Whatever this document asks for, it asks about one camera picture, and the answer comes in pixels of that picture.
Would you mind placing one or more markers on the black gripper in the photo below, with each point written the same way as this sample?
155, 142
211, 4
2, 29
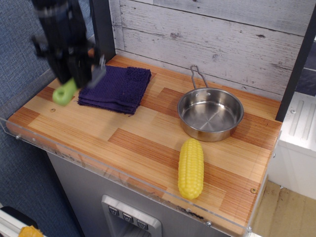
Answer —
64, 44

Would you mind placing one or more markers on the green handled grey spatula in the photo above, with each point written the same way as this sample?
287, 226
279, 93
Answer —
63, 95

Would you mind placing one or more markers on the purple folded towel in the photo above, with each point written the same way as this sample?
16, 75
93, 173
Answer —
120, 90

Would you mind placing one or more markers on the clear acrylic table guard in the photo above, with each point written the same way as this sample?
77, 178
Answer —
137, 155

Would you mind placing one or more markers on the small steel pan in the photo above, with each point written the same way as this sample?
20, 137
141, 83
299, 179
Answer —
206, 113

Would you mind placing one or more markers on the grey cabinet dispenser panel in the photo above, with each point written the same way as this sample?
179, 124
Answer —
126, 221

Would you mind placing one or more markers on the yellow toy corn cob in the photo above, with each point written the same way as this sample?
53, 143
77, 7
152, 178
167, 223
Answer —
191, 169

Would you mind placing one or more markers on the yellow black object bottom left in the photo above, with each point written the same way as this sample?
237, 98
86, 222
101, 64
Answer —
30, 231

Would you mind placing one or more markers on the white ribbed appliance top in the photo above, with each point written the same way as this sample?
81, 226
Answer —
299, 124

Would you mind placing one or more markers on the dark left upright post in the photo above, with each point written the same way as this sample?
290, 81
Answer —
102, 26

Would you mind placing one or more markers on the dark upright post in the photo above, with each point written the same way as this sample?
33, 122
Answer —
298, 67
102, 26

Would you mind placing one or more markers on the dark right upright post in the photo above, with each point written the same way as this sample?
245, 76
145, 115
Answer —
298, 67

